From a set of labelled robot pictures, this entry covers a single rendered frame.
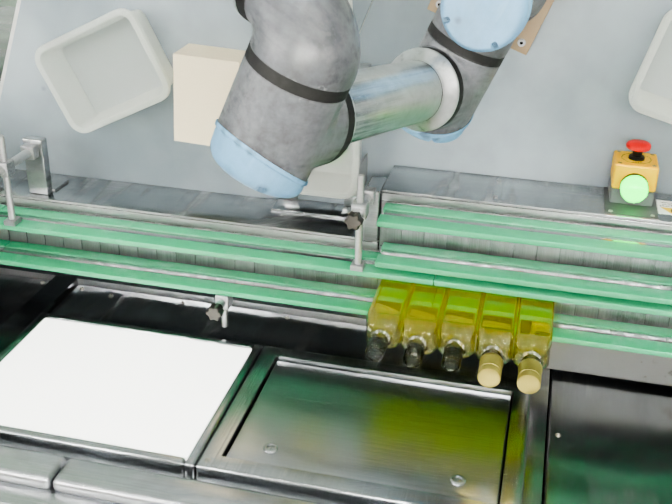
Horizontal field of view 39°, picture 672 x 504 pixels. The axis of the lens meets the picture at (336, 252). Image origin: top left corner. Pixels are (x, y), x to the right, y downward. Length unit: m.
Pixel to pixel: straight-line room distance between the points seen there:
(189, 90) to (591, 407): 0.88
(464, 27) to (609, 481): 0.71
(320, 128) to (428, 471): 0.62
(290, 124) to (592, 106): 0.79
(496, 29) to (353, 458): 0.65
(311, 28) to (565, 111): 0.79
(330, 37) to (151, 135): 0.94
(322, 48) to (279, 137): 0.10
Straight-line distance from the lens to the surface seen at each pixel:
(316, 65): 0.95
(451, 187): 1.63
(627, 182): 1.60
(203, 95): 1.69
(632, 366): 1.72
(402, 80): 1.21
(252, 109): 0.98
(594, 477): 1.52
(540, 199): 1.61
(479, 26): 1.30
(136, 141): 1.86
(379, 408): 1.54
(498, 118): 1.67
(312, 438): 1.47
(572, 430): 1.61
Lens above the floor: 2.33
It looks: 61 degrees down
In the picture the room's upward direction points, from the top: 152 degrees counter-clockwise
